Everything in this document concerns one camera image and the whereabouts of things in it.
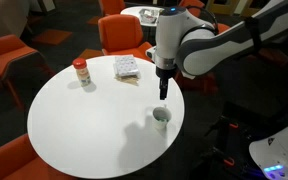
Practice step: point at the silver foil packet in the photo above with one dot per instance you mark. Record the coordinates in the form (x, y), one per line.
(149, 15)

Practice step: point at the black robot mounting stand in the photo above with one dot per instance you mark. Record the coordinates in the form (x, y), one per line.
(244, 146)

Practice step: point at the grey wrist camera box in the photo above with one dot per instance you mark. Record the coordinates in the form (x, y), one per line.
(150, 53)

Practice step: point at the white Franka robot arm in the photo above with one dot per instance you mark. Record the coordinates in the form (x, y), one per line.
(200, 53)

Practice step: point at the red-lidded creamer jar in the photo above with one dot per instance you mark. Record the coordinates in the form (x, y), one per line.
(82, 75)

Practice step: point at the small round white table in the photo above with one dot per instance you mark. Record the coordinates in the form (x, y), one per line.
(130, 13)

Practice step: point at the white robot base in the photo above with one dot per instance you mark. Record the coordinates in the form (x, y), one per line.
(280, 150)

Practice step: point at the white stir stick box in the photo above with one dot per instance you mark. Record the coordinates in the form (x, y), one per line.
(126, 65)

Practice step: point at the white ceramic mug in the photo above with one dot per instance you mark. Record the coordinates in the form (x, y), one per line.
(160, 124)

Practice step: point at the wooden stir stick bundle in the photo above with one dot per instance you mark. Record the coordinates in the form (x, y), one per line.
(128, 80)

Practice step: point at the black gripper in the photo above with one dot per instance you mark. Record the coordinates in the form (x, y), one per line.
(164, 75)

